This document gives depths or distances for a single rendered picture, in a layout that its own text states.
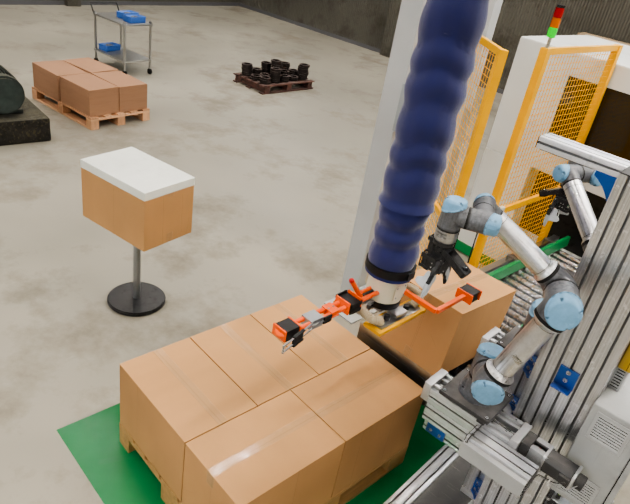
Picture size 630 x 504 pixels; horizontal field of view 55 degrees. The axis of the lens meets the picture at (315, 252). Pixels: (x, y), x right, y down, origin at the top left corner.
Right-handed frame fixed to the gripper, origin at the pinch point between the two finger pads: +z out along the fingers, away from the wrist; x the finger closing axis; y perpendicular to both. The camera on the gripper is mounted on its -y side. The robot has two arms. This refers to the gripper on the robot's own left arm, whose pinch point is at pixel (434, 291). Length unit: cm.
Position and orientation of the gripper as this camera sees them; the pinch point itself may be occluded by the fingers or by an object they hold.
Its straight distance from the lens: 214.3
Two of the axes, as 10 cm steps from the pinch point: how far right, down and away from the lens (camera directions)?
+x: -6.7, 2.8, -6.9
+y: -7.3, -4.4, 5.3
